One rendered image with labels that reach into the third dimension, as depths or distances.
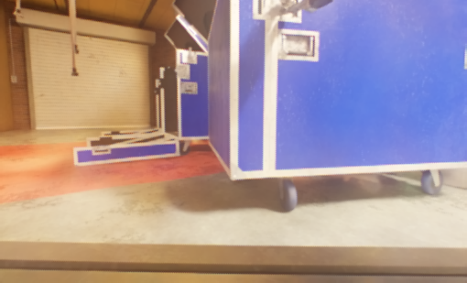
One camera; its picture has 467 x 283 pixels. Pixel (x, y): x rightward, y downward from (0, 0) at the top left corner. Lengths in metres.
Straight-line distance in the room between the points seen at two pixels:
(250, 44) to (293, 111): 0.28
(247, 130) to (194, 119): 1.39
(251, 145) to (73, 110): 7.36
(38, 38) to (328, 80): 7.85
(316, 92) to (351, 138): 0.23
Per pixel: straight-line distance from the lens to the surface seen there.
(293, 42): 0.91
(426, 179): 1.46
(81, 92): 7.98
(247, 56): 0.83
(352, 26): 1.03
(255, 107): 0.81
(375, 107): 1.05
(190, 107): 2.15
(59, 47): 8.18
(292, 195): 0.94
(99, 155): 2.09
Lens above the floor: 0.39
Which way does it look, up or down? 5 degrees down
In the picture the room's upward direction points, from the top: straight up
